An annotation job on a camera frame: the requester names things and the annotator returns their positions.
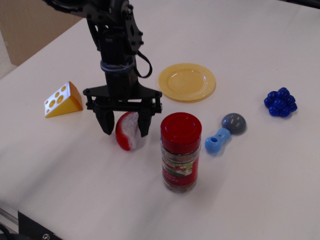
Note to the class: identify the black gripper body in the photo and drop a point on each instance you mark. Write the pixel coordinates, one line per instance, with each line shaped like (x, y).
(123, 92)

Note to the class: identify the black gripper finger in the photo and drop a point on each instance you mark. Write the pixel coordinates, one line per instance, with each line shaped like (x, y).
(144, 118)
(105, 117)

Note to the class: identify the red and white toy sushi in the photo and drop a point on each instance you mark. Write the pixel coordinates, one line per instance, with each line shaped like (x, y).
(127, 132)

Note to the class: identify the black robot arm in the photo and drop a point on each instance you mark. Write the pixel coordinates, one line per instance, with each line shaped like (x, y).
(116, 36)

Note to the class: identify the yellow plastic plate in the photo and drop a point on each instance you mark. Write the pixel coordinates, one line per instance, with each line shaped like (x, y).
(187, 82)

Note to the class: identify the yellow toy cheese wedge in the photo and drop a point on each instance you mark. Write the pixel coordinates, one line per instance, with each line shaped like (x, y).
(65, 100)

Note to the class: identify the red lidded spice jar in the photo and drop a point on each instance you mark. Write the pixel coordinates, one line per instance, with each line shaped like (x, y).
(180, 145)

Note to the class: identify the blue and grey toy scoop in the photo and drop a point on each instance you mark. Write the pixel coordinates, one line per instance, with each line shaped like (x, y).
(232, 124)

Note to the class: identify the blue toy grape cluster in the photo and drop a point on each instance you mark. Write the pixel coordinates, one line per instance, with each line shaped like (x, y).
(280, 103)

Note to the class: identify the black corner bracket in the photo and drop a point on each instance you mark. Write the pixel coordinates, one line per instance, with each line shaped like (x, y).
(33, 230)

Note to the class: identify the aluminium table edge rail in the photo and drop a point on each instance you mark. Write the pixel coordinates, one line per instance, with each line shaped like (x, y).
(9, 218)

